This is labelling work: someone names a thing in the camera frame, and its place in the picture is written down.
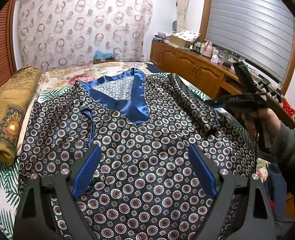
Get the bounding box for blue garment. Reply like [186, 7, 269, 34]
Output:
[265, 165, 288, 205]

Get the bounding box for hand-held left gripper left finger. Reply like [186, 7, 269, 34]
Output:
[13, 144, 103, 240]

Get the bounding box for gold patterned pillow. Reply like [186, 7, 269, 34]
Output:
[0, 66, 42, 164]

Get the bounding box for sheer curtain with circle pattern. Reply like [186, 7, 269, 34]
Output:
[16, 0, 154, 72]

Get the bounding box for pink kettle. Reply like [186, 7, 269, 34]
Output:
[202, 41, 213, 57]

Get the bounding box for wooden louvred door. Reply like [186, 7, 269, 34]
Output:
[0, 0, 18, 110]

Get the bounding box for cream floral bedspread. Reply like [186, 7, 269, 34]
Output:
[39, 60, 153, 94]

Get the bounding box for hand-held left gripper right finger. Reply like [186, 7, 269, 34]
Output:
[188, 144, 276, 240]

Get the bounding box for green leaf print sheet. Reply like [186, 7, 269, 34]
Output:
[0, 79, 270, 240]

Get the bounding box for blue box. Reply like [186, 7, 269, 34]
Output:
[93, 50, 116, 64]

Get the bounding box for navy patterned satin pajama top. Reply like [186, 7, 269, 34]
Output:
[19, 67, 259, 240]

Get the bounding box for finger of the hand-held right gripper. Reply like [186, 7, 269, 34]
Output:
[209, 95, 238, 108]

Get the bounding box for person's right hand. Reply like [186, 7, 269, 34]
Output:
[241, 108, 281, 141]

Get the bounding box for red basket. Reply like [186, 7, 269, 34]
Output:
[282, 99, 295, 117]

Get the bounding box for grey window blind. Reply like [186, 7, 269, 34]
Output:
[204, 0, 295, 83]

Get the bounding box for long wooden cabinet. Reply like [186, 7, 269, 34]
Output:
[150, 40, 295, 140]

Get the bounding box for person's right forearm grey sleeve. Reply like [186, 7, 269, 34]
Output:
[270, 121, 295, 215]

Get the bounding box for navy blue bedsheet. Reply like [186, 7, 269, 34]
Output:
[147, 64, 168, 75]

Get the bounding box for cream floral narrow curtain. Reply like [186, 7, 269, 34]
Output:
[175, 0, 192, 34]

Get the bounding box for cardboard box with cloth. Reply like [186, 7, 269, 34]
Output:
[175, 30, 201, 43]

